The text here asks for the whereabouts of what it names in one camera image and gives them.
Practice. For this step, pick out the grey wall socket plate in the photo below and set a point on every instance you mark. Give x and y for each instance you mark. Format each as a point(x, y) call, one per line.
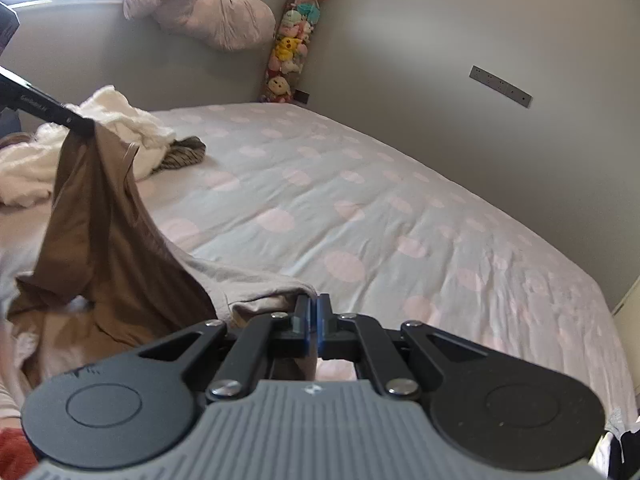
point(500, 86)

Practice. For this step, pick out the brown striped garment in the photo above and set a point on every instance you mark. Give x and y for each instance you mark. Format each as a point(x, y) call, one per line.
point(185, 155)

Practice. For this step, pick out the white crinkled garment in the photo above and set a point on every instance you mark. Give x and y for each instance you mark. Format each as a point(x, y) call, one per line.
point(125, 120)

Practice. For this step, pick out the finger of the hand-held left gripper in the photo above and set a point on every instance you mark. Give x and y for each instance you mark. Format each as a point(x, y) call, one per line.
point(75, 121)

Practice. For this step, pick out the cream furniture panel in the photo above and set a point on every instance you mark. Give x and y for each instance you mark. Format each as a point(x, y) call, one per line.
point(629, 300)

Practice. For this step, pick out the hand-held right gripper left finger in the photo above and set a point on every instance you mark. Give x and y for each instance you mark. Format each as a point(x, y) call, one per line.
point(307, 330)

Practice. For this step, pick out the red cloth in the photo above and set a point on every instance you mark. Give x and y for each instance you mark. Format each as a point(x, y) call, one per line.
point(15, 452)

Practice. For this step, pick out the beige brown garment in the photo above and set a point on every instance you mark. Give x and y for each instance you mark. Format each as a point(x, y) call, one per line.
point(100, 240)

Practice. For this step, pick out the clear tube of plush toys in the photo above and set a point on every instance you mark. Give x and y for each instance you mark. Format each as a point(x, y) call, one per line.
point(292, 45)

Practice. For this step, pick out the bed with polka dot sheet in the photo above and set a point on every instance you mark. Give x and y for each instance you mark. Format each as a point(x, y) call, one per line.
point(375, 210)

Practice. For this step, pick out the small black wall outlet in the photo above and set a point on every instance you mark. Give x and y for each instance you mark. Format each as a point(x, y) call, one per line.
point(302, 96)

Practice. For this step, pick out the pale pink duvet bundle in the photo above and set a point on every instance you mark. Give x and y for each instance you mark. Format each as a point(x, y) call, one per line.
point(210, 15)

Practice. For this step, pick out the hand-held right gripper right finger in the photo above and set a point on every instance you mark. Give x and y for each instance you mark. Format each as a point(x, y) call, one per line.
point(325, 332)

